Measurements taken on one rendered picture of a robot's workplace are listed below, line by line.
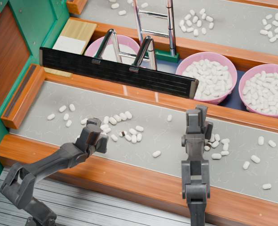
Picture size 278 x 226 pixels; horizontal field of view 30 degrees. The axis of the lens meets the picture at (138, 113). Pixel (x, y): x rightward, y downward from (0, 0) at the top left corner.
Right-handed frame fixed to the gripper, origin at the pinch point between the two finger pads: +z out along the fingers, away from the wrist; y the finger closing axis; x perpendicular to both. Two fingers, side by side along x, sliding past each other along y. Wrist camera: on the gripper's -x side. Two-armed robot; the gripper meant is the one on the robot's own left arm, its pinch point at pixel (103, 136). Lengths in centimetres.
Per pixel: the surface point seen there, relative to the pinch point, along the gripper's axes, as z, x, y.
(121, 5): 64, -44, 22
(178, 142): 11.8, -0.3, -28.5
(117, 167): -4.0, 9.9, -9.2
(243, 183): 4, 6, -58
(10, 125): -4.6, 3.6, 39.6
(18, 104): -1.1, -4.8, 38.6
